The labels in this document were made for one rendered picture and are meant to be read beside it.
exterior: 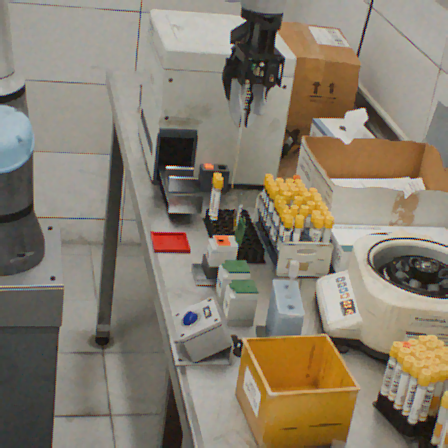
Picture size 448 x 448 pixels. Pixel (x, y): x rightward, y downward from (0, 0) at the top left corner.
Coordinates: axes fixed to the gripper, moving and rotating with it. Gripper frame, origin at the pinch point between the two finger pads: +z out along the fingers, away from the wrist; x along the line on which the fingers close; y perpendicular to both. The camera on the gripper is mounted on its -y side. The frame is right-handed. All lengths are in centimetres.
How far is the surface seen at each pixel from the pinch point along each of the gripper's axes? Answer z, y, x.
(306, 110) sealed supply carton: 22, -62, 37
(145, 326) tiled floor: 114, -103, 12
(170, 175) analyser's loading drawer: 21.4, -21.4, -6.3
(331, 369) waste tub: 20, 47, 3
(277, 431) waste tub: 23, 56, -7
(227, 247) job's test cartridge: 19.3, 12.2, -3.3
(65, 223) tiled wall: 107, -160, -7
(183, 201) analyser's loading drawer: 22.2, -11.2, -5.7
